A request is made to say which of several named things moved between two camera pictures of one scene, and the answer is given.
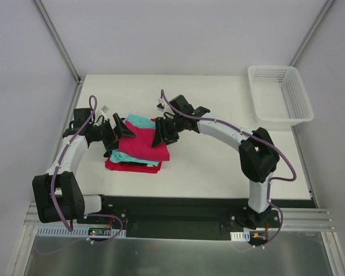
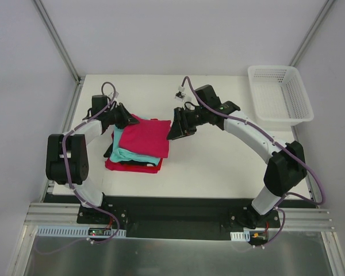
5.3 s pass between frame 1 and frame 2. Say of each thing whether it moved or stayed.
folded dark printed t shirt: stayed
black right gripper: moved
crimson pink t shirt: moved
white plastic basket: stayed
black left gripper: moved
